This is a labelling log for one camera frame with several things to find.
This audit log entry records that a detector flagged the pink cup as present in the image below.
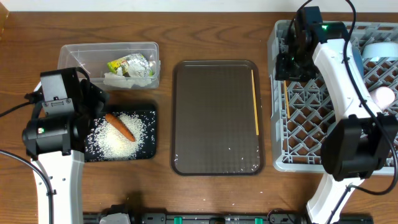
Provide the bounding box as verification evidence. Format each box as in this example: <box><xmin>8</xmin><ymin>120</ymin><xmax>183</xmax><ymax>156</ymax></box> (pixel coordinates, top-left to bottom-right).
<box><xmin>370</xmin><ymin>86</ymin><xmax>395</xmax><ymax>111</ymax></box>

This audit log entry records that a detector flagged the brown serving tray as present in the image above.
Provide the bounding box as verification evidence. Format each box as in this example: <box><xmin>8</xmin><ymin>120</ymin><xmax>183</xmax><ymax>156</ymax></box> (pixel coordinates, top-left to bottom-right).
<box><xmin>170</xmin><ymin>60</ymin><xmax>266</xmax><ymax>176</ymax></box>

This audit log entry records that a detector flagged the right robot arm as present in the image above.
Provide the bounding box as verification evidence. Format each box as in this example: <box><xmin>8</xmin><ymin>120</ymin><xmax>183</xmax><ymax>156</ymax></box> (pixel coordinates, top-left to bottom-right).
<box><xmin>275</xmin><ymin>3</ymin><xmax>397</xmax><ymax>223</ymax></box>

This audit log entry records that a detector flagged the black shallow tray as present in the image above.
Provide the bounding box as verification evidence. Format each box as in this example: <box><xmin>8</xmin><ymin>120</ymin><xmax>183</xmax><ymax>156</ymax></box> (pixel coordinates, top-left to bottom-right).
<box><xmin>82</xmin><ymin>103</ymin><xmax>158</xmax><ymax>164</ymax></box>

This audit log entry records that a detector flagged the grey dishwasher rack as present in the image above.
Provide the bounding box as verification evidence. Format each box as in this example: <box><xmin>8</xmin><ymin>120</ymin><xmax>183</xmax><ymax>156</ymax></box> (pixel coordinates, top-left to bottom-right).
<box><xmin>267</xmin><ymin>20</ymin><xmax>397</xmax><ymax>172</ymax></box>

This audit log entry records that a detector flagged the green yellow snack wrapper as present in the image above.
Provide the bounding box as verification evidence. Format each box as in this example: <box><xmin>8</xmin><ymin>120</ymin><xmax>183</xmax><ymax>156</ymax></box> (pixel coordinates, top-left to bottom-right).
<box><xmin>106</xmin><ymin>53</ymin><xmax>154</xmax><ymax>78</ymax></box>

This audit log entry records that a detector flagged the wooden chopstick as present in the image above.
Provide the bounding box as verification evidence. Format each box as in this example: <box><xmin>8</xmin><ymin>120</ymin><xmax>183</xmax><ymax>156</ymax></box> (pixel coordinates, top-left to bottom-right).
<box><xmin>283</xmin><ymin>80</ymin><xmax>290</xmax><ymax>119</ymax></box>
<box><xmin>251</xmin><ymin>70</ymin><xmax>259</xmax><ymax>136</ymax></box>

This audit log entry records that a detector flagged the clear plastic bin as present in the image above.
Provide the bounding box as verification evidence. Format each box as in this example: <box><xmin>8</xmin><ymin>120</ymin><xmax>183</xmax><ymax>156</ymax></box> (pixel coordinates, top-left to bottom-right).
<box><xmin>58</xmin><ymin>42</ymin><xmax>160</xmax><ymax>91</ymax></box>

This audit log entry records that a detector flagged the orange carrot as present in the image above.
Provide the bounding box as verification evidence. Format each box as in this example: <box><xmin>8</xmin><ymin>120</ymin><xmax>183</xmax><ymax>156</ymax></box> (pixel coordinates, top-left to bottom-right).
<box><xmin>105</xmin><ymin>114</ymin><xmax>136</xmax><ymax>142</ymax></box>

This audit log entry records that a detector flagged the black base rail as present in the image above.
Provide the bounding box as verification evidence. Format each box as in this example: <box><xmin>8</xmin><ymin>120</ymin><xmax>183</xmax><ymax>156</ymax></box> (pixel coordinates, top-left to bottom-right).
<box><xmin>83</xmin><ymin>205</ymin><xmax>374</xmax><ymax>224</ymax></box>

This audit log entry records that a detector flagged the white rice pile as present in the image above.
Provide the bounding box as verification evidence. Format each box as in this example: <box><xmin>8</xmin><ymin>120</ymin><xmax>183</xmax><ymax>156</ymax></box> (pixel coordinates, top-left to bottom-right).
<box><xmin>86</xmin><ymin>111</ymin><xmax>156</xmax><ymax>161</ymax></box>

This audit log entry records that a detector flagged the white tissue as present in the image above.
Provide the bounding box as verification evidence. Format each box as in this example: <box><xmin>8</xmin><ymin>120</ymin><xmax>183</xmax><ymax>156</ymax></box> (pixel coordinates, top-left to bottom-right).
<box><xmin>103</xmin><ymin>72</ymin><xmax>152</xmax><ymax>88</ymax></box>

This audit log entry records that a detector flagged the large blue plate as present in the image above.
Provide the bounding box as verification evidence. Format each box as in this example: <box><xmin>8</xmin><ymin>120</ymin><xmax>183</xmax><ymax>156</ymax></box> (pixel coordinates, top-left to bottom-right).
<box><xmin>352</xmin><ymin>46</ymin><xmax>364</xmax><ymax>78</ymax></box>

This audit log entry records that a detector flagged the small light blue bowl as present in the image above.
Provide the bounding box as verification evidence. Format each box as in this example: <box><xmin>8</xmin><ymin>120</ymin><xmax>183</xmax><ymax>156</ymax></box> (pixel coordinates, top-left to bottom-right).
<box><xmin>362</xmin><ymin>42</ymin><xmax>398</xmax><ymax>62</ymax></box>

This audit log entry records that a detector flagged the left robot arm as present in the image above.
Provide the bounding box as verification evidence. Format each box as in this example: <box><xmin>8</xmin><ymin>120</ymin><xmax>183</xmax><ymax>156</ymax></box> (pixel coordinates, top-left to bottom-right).
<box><xmin>22</xmin><ymin>67</ymin><xmax>109</xmax><ymax>223</ymax></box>

